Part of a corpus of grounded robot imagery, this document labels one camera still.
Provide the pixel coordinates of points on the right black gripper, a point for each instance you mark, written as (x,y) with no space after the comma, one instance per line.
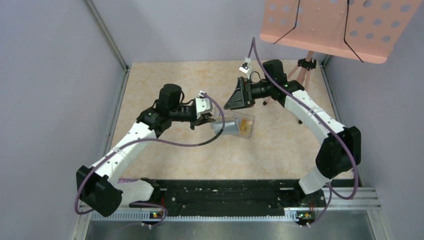
(237,100)

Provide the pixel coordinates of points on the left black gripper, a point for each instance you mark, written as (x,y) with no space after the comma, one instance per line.
(204,119)

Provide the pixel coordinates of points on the clear plastic card tray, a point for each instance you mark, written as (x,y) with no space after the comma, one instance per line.
(233,115)

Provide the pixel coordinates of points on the silver VIP card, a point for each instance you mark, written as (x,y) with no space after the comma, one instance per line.
(230,127)

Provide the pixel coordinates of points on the purple glitter microphone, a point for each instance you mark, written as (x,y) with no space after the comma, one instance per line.
(127,182)

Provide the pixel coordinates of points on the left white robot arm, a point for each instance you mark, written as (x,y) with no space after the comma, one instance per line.
(98,187)

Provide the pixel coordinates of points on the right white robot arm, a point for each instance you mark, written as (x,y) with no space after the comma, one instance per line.
(340,146)

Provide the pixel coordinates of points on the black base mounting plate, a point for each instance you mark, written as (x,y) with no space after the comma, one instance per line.
(233,198)

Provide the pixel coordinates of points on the pink tripod stand legs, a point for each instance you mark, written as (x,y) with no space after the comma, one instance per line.
(303,79)

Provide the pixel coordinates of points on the pink music stand desk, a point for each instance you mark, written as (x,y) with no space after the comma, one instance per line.
(364,30)

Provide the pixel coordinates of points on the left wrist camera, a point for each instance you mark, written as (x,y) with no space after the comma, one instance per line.
(202,104)

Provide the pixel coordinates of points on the aluminium frame rail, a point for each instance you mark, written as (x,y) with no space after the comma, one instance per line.
(358,219)

